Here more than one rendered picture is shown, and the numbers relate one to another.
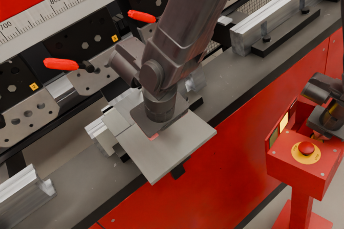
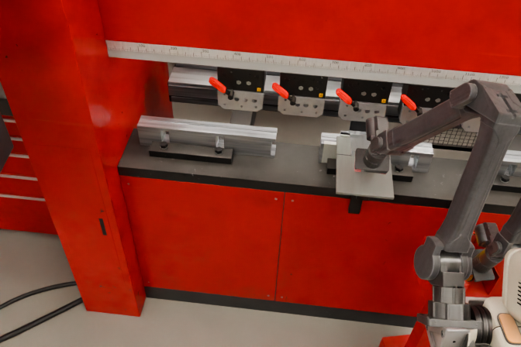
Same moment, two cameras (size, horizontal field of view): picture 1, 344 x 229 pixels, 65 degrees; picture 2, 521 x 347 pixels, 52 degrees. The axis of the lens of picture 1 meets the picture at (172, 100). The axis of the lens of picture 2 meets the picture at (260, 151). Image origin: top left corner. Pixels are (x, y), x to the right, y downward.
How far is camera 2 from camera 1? 1.13 m
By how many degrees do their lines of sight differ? 19
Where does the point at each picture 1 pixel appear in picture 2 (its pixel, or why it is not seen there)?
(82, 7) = (378, 76)
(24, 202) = (257, 146)
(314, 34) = not seen: outside the picture
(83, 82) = (346, 110)
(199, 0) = (408, 135)
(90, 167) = (304, 159)
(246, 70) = not seen: hidden behind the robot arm
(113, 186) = (310, 180)
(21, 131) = (295, 111)
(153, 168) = (343, 187)
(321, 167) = not seen: hidden behind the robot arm
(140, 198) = (318, 203)
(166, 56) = (387, 142)
